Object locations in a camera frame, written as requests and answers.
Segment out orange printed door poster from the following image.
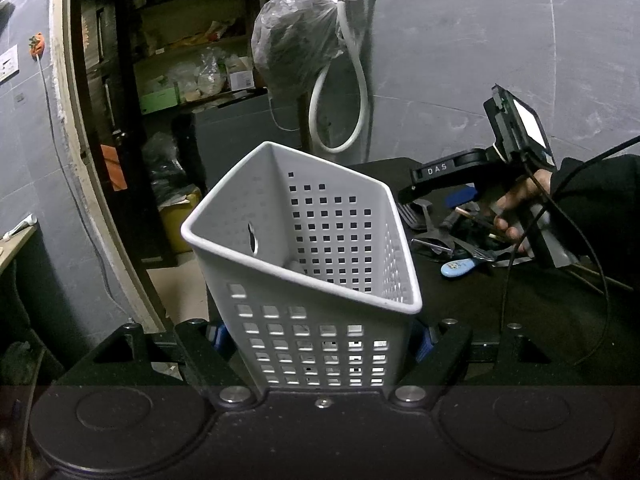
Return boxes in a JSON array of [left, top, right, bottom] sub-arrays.
[[100, 144, 127, 192]]

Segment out small white labelled box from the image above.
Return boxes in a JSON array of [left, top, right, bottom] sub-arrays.
[[227, 67, 256, 90]]

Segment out person's right forearm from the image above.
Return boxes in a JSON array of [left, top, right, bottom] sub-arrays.
[[547, 154, 640, 286]]

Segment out clear plastic bag dark contents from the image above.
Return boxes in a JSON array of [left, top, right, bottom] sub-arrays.
[[251, 0, 346, 102]]

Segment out dark grey cabinet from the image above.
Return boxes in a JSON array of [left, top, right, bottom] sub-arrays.
[[192, 91, 313, 196]]

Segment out black garbage bags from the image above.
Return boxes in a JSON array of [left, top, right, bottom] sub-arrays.
[[141, 131, 197, 207]]

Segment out metal fork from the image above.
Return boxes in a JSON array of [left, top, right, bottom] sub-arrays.
[[462, 240, 533, 267]]

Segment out pale door frame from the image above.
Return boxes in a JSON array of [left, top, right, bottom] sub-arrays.
[[49, 0, 168, 333]]

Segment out green box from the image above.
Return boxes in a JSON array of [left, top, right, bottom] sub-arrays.
[[138, 82, 182, 115]]

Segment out dark wooden door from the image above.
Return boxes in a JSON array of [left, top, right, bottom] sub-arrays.
[[80, 0, 166, 266]]

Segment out clear plastic bags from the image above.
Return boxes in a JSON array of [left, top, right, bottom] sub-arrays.
[[167, 46, 228, 103]]

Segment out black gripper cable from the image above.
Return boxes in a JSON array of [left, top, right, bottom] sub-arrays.
[[500, 137, 640, 368]]

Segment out plain wooden chopstick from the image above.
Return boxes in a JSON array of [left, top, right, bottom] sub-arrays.
[[565, 264, 637, 292]]

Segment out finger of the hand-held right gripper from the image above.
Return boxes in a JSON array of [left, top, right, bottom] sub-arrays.
[[397, 148, 488, 207], [446, 187, 481, 209]]

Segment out green handled shears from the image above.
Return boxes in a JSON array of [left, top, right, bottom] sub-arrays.
[[440, 205, 501, 246]]

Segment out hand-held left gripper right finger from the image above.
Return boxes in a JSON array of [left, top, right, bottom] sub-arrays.
[[387, 317, 581, 408]]

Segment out black fork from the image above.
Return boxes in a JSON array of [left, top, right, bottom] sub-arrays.
[[399, 199, 435, 232]]

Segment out storage shelf unit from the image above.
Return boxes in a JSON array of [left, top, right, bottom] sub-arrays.
[[122, 0, 273, 116]]

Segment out white wall switch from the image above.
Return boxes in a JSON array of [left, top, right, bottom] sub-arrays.
[[0, 44, 21, 83]]

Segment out white tube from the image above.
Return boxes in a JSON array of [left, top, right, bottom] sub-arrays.
[[1, 213, 37, 241]]

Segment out white perforated plastic basket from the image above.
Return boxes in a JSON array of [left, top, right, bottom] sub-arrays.
[[180, 141, 423, 392]]

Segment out yellow container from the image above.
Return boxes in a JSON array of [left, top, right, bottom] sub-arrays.
[[159, 187, 207, 257]]

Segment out blue handled spoon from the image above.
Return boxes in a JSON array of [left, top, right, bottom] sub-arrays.
[[440, 254, 496, 280]]

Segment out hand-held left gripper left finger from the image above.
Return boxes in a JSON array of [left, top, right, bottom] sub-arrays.
[[62, 319, 257, 409]]

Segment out metal utensil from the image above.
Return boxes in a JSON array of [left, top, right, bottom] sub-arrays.
[[410, 227, 457, 261]]

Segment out white hose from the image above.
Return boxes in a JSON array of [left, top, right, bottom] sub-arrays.
[[307, 0, 370, 154]]

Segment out person's right hand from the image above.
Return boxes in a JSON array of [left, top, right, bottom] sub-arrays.
[[492, 167, 553, 256]]

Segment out wooden side shelf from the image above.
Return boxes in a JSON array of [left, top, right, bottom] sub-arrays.
[[0, 222, 40, 273]]

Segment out wooden chopstick purple band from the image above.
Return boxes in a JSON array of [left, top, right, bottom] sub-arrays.
[[456, 207, 501, 239]]

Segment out grey power cord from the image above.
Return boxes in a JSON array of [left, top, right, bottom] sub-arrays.
[[35, 57, 133, 322]]

